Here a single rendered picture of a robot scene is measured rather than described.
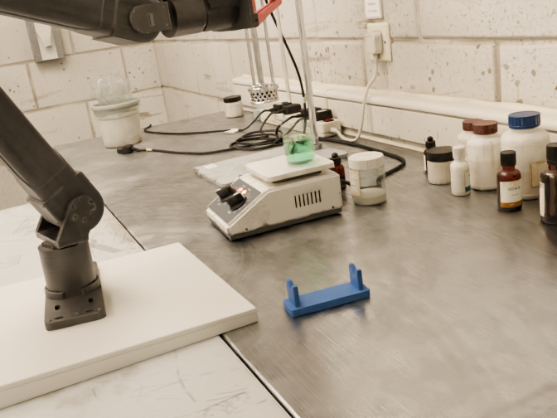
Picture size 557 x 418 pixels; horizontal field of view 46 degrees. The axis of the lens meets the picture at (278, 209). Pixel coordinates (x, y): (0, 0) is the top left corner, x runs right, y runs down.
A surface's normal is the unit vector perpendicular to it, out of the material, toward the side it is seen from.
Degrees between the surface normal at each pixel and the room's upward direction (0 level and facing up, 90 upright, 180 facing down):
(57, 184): 90
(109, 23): 92
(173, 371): 0
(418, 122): 90
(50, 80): 90
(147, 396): 0
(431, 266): 0
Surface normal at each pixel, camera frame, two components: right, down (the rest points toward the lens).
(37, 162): 0.51, 0.07
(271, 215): 0.36, 0.24
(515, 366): -0.14, -0.94
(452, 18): -0.90, 0.25
